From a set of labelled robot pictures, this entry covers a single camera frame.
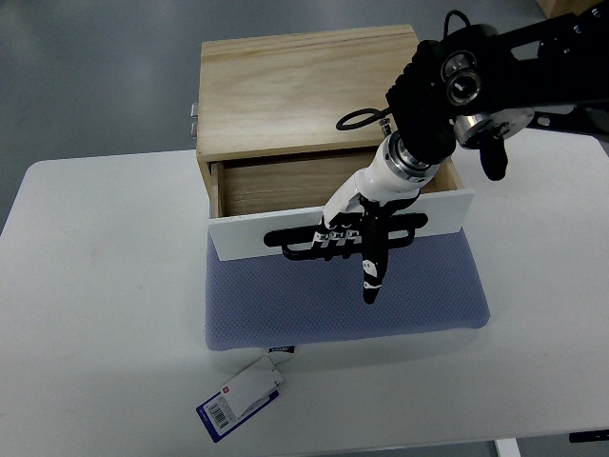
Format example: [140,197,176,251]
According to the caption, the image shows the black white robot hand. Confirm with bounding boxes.
[312,132,440,305]

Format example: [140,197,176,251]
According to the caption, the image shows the white top drawer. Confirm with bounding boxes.
[206,143,474,261]

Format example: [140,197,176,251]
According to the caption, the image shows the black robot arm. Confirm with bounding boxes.
[336,1,608,181]

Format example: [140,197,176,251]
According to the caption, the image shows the wooden drawer cabinet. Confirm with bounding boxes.
[196,24,458,220]

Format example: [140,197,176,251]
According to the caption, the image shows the blue mesh cushion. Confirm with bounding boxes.
[205,231,490,351]

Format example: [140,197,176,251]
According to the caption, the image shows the white blue paper tag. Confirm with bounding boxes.
[196,356,284,443]

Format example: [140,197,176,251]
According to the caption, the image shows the white table leg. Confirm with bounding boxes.
[494,438,521,457]

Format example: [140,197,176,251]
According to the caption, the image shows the cardboard box corner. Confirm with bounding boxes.
[536,0,600,18]

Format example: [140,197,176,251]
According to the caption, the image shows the black bar under table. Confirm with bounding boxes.
[569,429,609,444]

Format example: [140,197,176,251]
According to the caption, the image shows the metal table bracket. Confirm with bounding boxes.
[189,102,198,140]

